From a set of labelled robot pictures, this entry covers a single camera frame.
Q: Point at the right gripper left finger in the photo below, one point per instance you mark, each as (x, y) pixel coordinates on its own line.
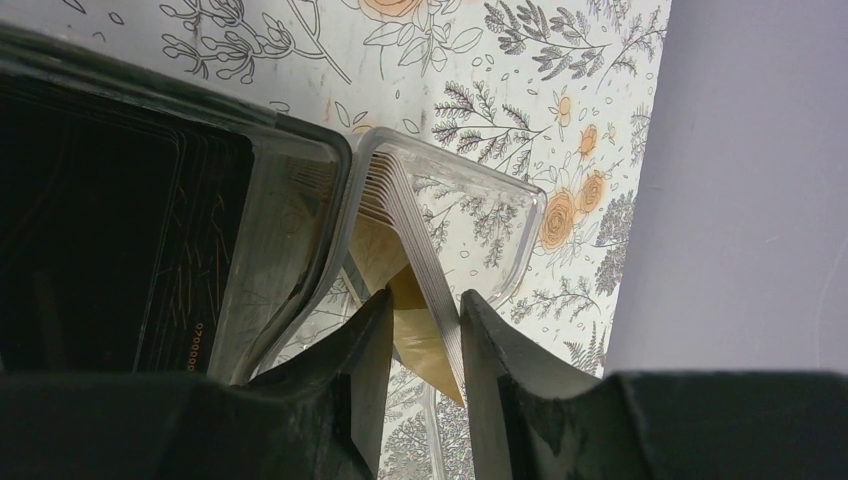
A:
(317, 416)

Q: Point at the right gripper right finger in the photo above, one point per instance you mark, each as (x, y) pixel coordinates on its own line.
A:
(533, 416)

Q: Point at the clear acrylic card box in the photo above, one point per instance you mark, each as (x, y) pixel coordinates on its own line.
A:
(302, 199)

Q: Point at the black card stack in box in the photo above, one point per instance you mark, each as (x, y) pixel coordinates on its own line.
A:
(118, 228)

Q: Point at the floral patterned table mat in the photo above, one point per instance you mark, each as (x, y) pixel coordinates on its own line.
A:
(555, 93)

